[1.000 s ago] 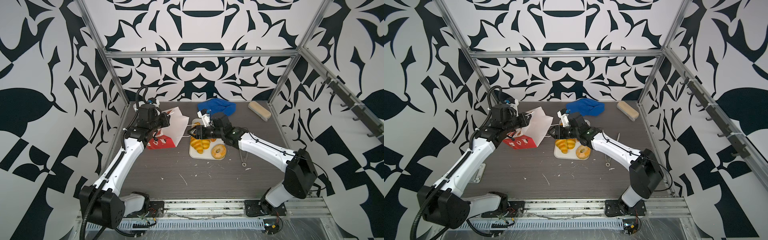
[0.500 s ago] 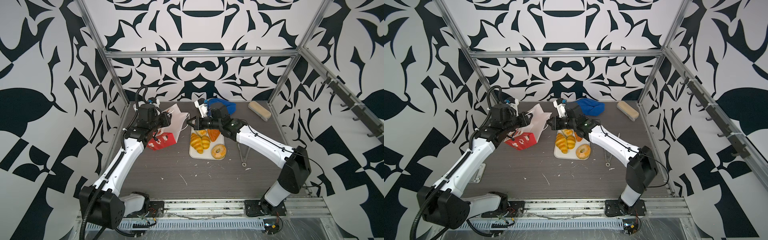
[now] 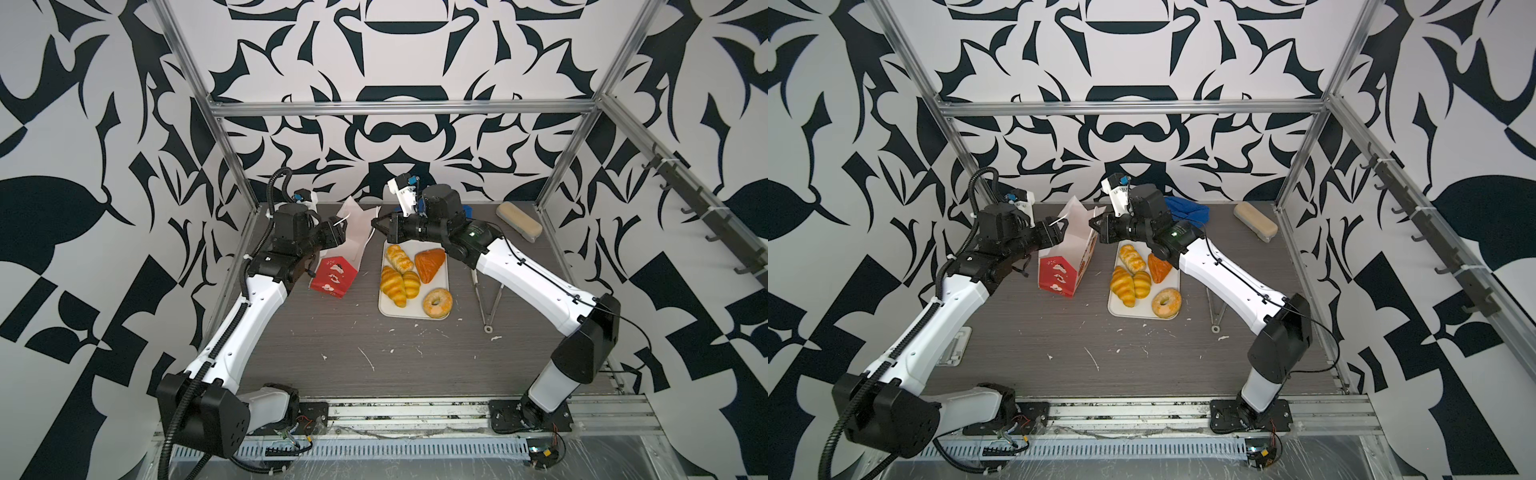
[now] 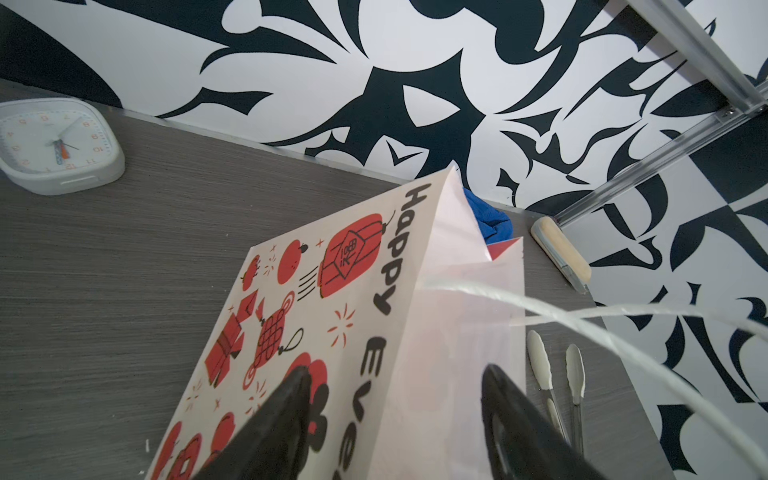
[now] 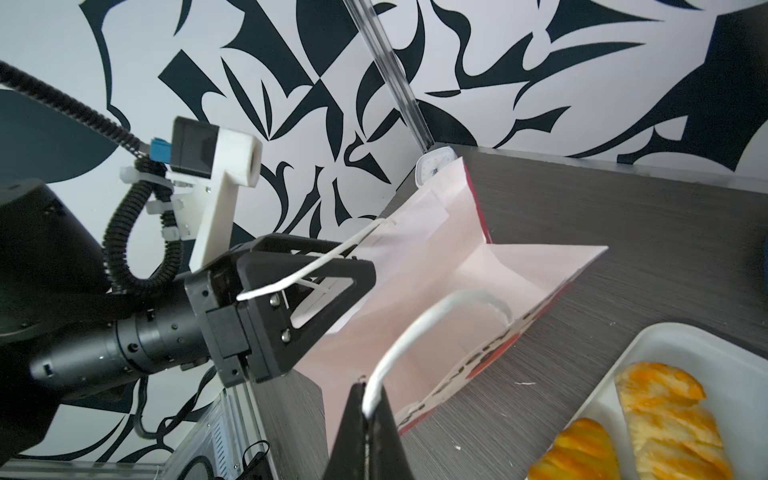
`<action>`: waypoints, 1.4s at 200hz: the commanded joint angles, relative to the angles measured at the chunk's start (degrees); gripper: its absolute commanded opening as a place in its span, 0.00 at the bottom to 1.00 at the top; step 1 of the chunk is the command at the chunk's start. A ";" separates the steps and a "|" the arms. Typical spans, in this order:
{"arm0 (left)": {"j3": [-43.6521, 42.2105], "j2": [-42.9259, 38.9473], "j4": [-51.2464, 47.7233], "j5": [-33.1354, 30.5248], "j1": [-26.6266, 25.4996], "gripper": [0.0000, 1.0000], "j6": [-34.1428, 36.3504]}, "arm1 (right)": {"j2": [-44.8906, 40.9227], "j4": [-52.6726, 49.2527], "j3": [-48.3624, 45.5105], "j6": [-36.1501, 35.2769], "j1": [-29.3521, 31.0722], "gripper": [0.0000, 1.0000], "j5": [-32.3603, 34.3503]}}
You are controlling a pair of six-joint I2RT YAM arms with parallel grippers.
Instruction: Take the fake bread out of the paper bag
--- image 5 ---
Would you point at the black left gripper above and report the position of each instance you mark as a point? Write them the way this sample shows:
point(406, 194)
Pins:
point(102, 341)

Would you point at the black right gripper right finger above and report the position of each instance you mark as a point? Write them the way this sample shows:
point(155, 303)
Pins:
point(387, 459)

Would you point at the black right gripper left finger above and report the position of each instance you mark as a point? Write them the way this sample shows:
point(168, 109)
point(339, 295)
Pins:
point(347, 459)

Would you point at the white red paper bag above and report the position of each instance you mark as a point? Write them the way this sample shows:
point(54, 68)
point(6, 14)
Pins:
point(435, 245)

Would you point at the yellow fake croissant large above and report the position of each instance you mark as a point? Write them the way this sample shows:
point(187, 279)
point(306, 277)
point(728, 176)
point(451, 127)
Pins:
point(583, 450)

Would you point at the yellow fake croissant bread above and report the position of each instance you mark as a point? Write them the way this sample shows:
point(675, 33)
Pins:
point(672, 435)

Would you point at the white square analog clock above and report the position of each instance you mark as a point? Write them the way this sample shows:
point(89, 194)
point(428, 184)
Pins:
point(429, 164)

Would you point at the white plastic tray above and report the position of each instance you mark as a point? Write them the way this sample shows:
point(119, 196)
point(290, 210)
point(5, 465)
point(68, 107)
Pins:
point(733, 378)

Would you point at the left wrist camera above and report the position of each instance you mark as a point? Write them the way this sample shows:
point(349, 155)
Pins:
point(208, 165)

